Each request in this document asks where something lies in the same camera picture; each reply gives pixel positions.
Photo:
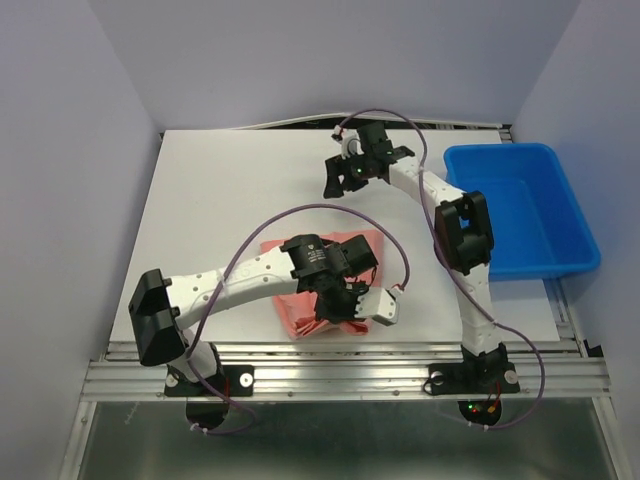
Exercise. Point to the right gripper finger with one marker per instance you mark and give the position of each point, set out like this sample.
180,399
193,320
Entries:
352,182
337,178

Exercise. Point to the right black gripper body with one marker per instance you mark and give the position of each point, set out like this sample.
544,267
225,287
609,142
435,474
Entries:
359,164

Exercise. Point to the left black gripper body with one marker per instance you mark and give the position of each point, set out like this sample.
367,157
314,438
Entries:
340,302

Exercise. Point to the pink pleated skirt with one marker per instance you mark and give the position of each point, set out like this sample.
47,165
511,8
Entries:
296,311

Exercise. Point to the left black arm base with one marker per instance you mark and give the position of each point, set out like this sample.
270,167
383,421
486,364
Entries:
214,408

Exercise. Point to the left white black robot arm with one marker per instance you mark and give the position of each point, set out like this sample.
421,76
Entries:
163,309

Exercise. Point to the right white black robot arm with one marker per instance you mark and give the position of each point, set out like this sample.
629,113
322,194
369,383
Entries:
458,221

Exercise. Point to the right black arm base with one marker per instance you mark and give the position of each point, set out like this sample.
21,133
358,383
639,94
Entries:
481,382

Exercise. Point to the blue plastic bin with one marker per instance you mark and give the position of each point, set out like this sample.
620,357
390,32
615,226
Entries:
539,229

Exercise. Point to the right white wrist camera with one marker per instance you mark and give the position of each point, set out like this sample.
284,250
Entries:
348,140

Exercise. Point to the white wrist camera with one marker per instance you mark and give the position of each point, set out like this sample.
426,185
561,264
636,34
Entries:
380,305
348,140

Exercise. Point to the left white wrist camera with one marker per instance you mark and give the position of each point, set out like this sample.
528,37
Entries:
380,305

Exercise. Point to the aluminium frame rails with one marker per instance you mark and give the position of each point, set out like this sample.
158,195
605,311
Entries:
392,363

